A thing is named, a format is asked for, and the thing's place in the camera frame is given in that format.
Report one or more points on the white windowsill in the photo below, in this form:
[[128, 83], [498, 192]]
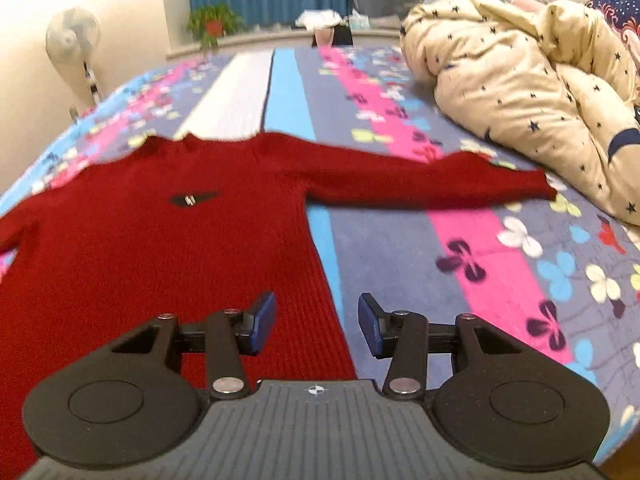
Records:
[[270, 40]]

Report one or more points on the red knit sweater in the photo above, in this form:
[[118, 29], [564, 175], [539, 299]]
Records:
[[150, 270]]

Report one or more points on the pink bag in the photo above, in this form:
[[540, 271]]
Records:
[[323, 37]]

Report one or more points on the dark floral pillow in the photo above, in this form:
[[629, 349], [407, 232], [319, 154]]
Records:
[[617, 5]]

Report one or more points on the cream star print quilt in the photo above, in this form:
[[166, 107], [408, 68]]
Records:
[[525, 85]]

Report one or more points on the pile of white clothes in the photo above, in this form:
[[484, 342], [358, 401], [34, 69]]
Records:
[[317, 17]]

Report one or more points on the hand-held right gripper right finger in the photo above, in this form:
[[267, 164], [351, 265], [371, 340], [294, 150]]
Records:
[[369, 325]]

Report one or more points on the white standing fan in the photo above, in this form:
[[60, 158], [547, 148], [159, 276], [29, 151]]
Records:
[[72, 35]]

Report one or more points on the pink cloth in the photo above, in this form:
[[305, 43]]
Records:
[[530, 2]]

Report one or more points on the potted green plant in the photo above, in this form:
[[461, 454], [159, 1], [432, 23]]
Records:
[[215, 22]]

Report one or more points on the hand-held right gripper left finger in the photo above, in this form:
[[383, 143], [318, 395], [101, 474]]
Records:
[[262, 322]]

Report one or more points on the tissue pack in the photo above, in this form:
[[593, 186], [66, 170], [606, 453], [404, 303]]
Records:
[[359, 21]]

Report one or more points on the floral striped bed sheet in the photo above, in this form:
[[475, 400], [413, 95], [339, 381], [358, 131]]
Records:
[[400, 240]]

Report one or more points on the black bag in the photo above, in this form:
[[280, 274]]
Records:
[[343, 36]]

